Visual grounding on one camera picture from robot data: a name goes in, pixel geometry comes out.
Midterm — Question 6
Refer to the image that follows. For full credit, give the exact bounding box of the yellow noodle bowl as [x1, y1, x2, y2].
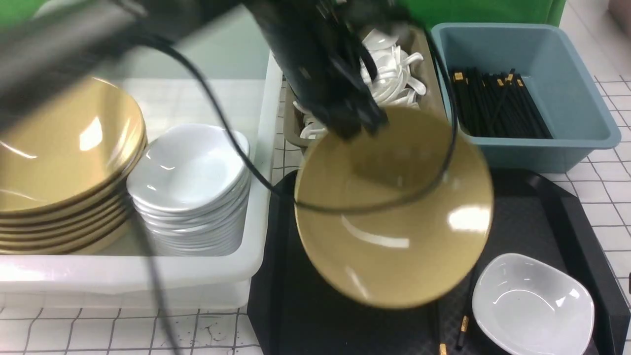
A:
[295, 107, 494, 309]

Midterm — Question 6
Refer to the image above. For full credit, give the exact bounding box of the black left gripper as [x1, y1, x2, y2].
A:
[246, 0, 388, 140]

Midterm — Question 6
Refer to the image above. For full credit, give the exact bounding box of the blue chopstick bin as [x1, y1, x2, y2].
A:
[432, 23, 621, 174]

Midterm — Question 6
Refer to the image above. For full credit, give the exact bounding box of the black plastic serving tray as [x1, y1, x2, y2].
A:
[246, 169, 630, 355]

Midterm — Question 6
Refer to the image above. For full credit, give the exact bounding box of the white square sauce dish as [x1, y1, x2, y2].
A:
[471, 252, 595, 355]

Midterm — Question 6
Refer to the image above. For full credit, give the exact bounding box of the stack of yellow bowls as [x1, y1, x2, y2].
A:
[0, 78, 148, 255]

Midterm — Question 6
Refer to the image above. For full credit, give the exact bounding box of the bundle of black chopsticks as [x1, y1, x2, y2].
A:
[450, 67, 553, 140]

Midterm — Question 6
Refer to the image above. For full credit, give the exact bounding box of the olive brown spoon bin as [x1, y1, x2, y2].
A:
[282, 26, 448, 151]

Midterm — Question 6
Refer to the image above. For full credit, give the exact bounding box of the black chopstick gold tip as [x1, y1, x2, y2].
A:
[455, 266, 476, 351]
[433, 300, 448, 355]

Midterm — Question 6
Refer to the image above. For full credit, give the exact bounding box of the large white plastic tub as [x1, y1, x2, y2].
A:
[0, 10, 284, 309]

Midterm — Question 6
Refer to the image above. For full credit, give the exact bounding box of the pile of white spoons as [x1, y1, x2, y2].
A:
[293, 29, 427, 141]

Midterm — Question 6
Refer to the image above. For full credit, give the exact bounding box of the stack of white dishes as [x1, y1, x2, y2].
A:
[127, 124, 251, 257]

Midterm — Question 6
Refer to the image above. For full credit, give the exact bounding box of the black cable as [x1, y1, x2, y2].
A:
[123, 30, 459, 355]

